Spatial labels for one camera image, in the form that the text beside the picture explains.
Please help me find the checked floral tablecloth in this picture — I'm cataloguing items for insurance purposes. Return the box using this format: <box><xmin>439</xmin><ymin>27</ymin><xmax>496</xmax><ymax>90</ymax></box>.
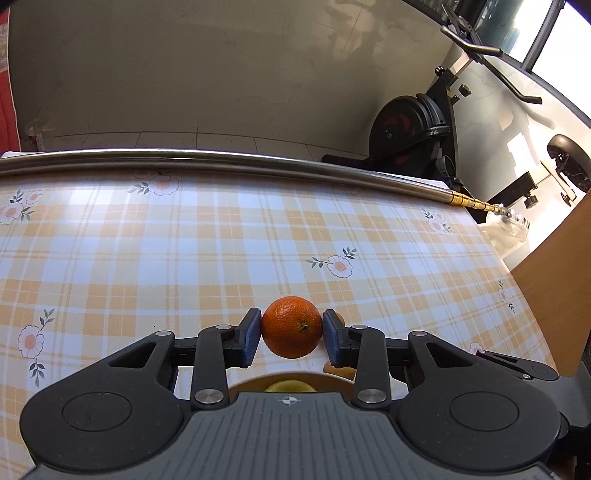
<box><xmin>0</xmin><ymin>150</ymin><xmax>557</xmax><ymax>462</ymax></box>

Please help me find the clear plastic bag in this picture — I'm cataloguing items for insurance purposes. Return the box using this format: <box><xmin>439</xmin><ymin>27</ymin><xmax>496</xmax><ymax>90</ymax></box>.
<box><xmin>478</xmin><ymin>215</ymin><xmax>529</xmax><ymax>259</ymax></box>

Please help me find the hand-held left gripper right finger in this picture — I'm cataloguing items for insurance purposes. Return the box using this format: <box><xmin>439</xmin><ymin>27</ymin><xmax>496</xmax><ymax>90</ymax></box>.
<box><xmin>322</xmin><ymin>309</ymin><xmax>476</xmax><ymax>409</ymax></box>

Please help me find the brown round plate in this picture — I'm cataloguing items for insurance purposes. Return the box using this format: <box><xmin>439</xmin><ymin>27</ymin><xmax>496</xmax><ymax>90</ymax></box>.
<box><xmin>229</xmin><ymin>373</ymin><xmax>358</xmax><ymax>401</ymax></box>

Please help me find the black exercise bike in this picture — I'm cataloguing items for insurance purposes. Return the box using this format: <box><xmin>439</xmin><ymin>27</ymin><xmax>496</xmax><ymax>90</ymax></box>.
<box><xmin>322</xmin><ymin>0</ymin><xmax>591</xmax><ymax>213</ymax></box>

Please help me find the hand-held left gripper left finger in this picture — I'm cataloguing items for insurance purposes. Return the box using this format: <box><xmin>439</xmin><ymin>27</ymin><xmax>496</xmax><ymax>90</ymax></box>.
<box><xmin>108</xmin><ymin>308</ymin><xmax>262</xmax><ymax>411</ymax></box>

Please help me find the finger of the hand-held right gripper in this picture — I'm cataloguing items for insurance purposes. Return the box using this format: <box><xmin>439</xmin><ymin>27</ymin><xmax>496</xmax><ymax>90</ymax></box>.
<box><xmin>475</xmin><ymin>350</ymin><xmax>560</xmax><ymax>382</ymax></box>

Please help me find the wooden board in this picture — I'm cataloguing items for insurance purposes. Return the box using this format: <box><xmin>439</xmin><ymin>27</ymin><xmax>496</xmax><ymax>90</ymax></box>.
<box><xmin>510</xmin><ymin>187</ymin><xmax>591</xmax><ymax>377</ymax></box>

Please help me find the red printed wall poster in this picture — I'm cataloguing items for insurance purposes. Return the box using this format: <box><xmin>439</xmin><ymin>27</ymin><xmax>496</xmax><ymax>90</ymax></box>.
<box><xmin>0</xmin><ymin>9</ymin><xmax>21</xmax><ymax>153</ymax></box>

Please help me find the metal pole with gold end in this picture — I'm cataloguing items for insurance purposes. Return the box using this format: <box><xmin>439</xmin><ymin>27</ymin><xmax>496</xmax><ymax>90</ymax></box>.
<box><xmin>0</xmin><ymin>148</ymin><xmax>529</xmax><ymax>220</ymax></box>

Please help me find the black framed window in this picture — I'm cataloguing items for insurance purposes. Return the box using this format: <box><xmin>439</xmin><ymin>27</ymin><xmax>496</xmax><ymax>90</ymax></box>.
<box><xmin>402</xmin><ymin>0</ymin><xmax>591</xmax><ymax>125</ymax></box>

